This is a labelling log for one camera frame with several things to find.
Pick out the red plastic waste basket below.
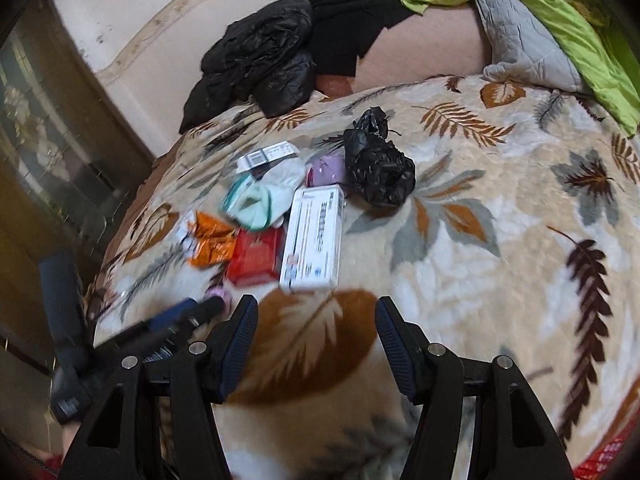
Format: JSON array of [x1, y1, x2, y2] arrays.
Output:
[[574, 425, 639, 480]]

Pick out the purple plastic wrapper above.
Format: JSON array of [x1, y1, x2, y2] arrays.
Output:
[[306, 154, 347, 188]]

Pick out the black plastic bag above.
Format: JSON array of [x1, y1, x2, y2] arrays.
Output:
[[343, 106, 416, 208]]

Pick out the black puffer jacket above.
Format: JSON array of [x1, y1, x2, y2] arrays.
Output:
[[179, 0, 314, 133]]

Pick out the white cigarette box with barcode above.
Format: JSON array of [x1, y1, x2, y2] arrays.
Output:
[[235, 141, 299, 174]]

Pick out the pink quilted mattress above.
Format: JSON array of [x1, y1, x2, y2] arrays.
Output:
[[314, 3, 494, 100]]

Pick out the orange foil wrapper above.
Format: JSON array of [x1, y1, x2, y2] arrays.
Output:
[[177, 210, 236, 269]]

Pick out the red cigarette pack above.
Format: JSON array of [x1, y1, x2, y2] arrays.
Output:
[[227, 228, 284, 287]]

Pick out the grey quilted pillow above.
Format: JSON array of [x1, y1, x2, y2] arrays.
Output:
[[474, 0, 591, 94]]

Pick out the small purple wrapper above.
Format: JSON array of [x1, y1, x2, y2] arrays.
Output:
[[204, 285, 231, 315]]

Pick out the black cloth garment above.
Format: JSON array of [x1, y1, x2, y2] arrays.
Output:
[[305, 0, 413, 77]]

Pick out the white medicine box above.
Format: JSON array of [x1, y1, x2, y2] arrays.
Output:
[[279, 184, 345, 294]]

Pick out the mint green white sock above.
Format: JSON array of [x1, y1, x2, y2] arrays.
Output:
[[220, 158, 306, 232]]

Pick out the green floral quilt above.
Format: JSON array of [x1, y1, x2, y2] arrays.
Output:
[[401, 0, 639, 138]]

